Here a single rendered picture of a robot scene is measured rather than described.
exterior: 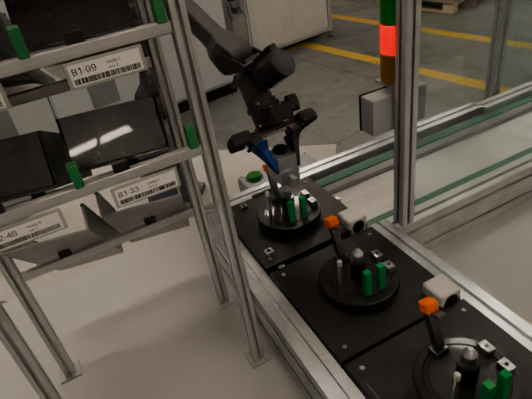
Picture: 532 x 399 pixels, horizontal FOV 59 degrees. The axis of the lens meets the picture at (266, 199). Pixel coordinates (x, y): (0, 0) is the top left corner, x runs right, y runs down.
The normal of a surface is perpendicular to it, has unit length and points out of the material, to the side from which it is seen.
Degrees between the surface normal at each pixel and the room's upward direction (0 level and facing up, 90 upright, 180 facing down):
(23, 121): 90
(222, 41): 29
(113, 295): 0
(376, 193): 0
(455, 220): 90
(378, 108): 90
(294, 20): 90
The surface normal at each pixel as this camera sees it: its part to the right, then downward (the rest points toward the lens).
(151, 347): -0.15, -0.82
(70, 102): 0.58, 0.38
